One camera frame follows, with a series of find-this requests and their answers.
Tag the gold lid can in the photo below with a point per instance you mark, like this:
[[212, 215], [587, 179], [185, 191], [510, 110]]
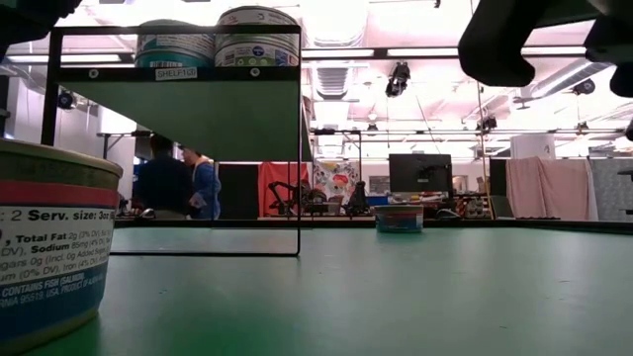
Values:
[[398, 220], [54, 247]]

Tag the plain grey lid can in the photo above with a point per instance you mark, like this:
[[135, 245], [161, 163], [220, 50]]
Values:
[[257, 17]]

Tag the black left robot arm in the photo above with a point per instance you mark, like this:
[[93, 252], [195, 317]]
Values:
[[29, 15]]

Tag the black background robot arm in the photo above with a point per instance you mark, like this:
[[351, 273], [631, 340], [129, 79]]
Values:
[[282, 190], [358, 200]]

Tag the black overhead gantry bar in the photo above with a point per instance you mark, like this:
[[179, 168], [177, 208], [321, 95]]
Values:
[[420, 52]]

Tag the thin vertical pole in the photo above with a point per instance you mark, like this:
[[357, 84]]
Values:
[[480, 128]]

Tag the pink cloth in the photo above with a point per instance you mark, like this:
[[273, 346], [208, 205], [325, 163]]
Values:
[[549, 180]]

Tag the black monitor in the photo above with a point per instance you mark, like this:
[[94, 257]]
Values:
[[420, 168]]

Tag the floral cloth panel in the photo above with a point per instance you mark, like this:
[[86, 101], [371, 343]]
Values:
[[336, 180]]

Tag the orange cloth panel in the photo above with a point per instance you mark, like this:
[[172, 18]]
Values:
[[277, 173]]

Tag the green table mat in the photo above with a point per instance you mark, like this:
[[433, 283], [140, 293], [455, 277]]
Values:
[[346, 296]]

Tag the black panel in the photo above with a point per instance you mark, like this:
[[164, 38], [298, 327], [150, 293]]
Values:
[[238, 190]]

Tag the wooden board tray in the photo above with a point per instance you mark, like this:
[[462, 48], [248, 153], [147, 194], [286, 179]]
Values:
[[198, 118]]

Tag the person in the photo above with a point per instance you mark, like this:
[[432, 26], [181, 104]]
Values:
[[163, 188], [207, 183]]

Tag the small black ceiling camera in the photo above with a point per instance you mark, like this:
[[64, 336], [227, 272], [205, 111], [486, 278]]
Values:
[[487, 122]]

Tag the black dome camera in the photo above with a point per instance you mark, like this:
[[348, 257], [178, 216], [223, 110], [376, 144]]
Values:
[[65, 100], [584, 87]]

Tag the black overhead camera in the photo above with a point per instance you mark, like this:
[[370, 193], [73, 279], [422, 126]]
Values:
[[398, 79]]

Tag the black aluminium table frame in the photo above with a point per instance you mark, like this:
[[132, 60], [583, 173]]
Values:
[[247, 223]]

